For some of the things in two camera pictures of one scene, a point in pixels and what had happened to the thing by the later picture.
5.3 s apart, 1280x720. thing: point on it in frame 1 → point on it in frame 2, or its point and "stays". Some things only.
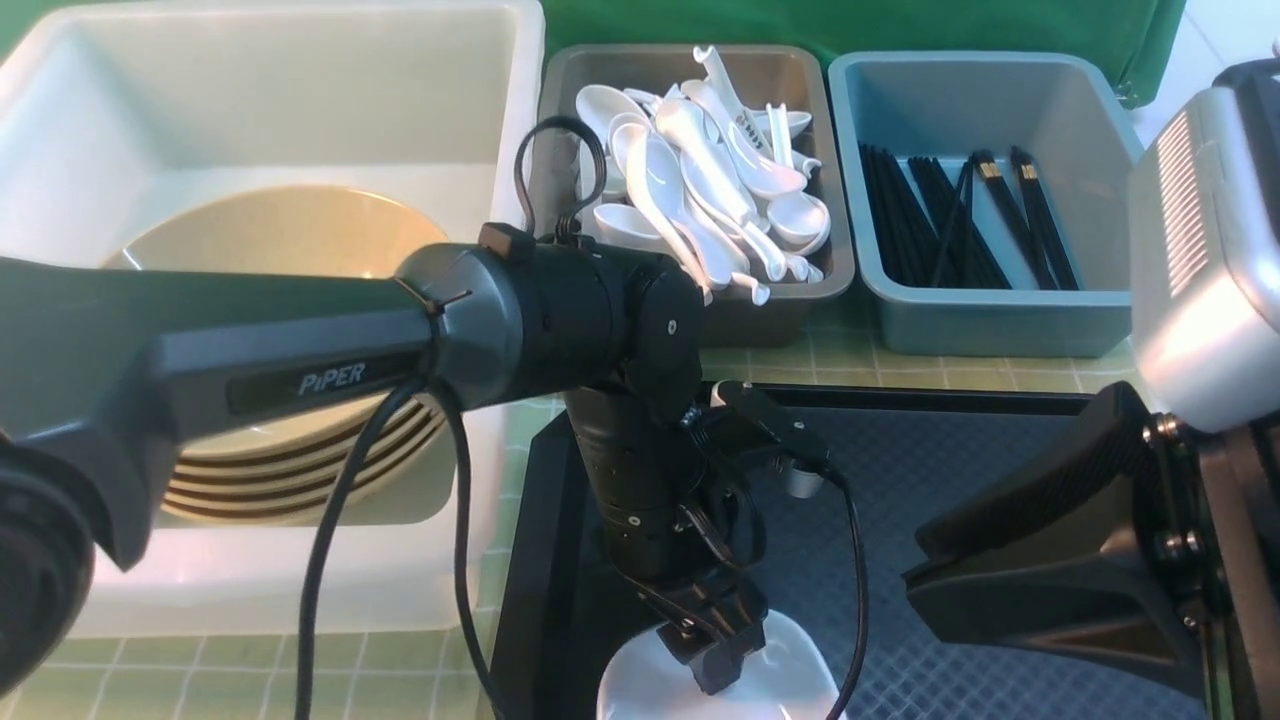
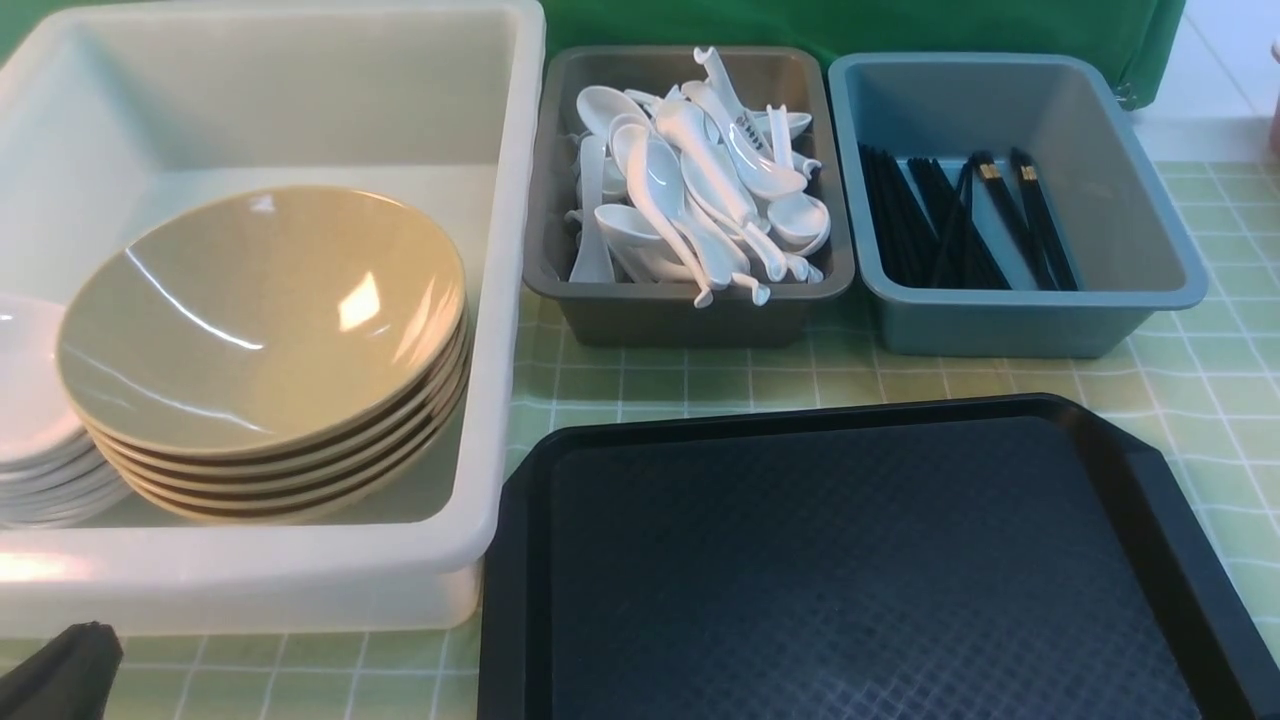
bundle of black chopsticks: [938, 244] stays
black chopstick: [954, 222] stays
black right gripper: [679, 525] → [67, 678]
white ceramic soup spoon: [745, 152] stays
